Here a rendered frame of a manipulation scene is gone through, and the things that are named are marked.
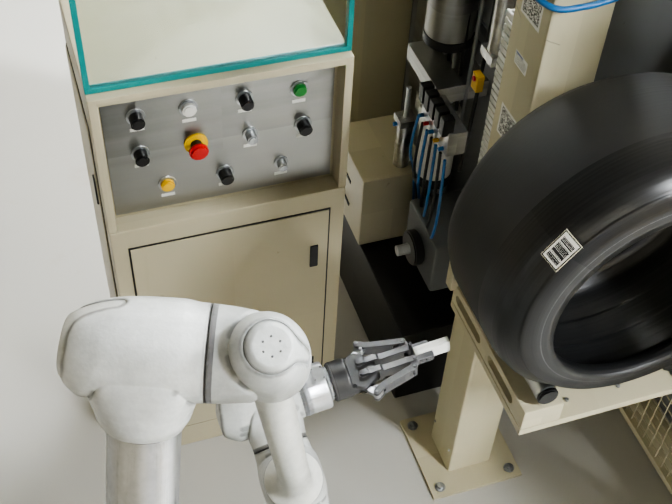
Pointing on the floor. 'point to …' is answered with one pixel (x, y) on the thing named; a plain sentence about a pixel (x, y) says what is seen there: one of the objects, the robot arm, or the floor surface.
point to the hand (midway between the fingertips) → (431, 349)
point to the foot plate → (486, 473)
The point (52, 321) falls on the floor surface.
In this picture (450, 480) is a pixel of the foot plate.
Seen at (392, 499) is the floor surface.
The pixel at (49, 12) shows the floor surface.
